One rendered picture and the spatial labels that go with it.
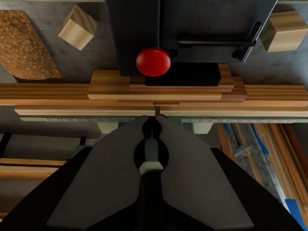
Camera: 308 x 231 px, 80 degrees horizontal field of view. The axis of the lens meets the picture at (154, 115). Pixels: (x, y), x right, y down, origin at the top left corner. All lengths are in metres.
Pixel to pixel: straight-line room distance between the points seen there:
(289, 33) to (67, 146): 2.78
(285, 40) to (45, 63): 0.35
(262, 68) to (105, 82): 0.28
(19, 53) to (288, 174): 1.63
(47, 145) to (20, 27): 2.69
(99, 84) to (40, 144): 2.72
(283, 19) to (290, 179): 1.43
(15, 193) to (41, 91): 2.54
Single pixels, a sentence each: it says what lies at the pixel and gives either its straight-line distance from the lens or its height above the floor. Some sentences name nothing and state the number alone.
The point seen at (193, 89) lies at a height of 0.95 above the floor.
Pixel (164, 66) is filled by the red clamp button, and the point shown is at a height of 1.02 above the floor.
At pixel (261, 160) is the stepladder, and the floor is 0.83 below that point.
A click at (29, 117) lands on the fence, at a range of 0.44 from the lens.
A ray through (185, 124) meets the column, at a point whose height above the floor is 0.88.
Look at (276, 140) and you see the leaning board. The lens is 1.74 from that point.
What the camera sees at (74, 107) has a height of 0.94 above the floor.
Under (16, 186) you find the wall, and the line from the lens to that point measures 2.92.
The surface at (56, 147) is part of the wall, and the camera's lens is 2.92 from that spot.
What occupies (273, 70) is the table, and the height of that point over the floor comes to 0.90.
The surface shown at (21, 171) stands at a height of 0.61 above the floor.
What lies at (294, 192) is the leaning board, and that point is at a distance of 1.65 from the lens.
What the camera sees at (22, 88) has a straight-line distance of 0.44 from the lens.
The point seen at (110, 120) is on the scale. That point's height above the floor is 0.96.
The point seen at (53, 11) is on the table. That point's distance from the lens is 0.31.
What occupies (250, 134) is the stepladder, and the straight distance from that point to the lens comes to 1.16.
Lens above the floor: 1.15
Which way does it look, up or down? 32 degrees down
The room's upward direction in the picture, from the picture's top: 180 degrees counter-clockwise
